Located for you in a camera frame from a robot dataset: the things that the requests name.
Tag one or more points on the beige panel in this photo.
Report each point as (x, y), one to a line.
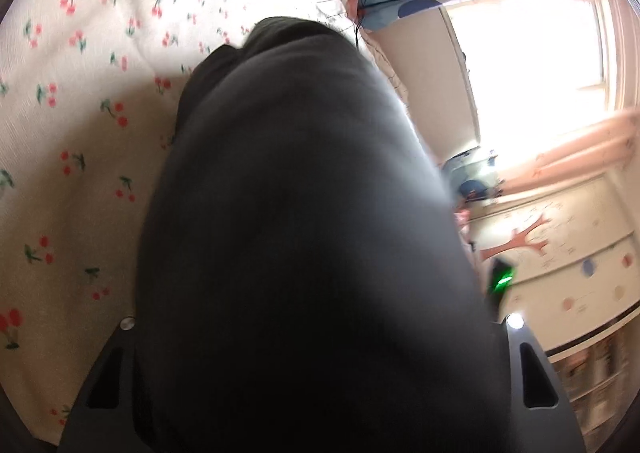
(430, 83)

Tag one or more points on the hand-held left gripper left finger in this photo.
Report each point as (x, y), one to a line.
(80, 423)

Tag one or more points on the blue items on windowsill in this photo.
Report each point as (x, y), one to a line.
(470, 183)

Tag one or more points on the bookshelf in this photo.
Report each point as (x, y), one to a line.
(595, 383)

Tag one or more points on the black puffer jacket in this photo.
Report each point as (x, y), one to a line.
(310, 258)

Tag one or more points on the bright window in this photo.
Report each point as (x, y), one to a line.
(535, 73)

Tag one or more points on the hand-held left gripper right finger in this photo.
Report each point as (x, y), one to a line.
(565, 425)

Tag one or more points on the white cherry print bedsheet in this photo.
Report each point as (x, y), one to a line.
(90, 108)

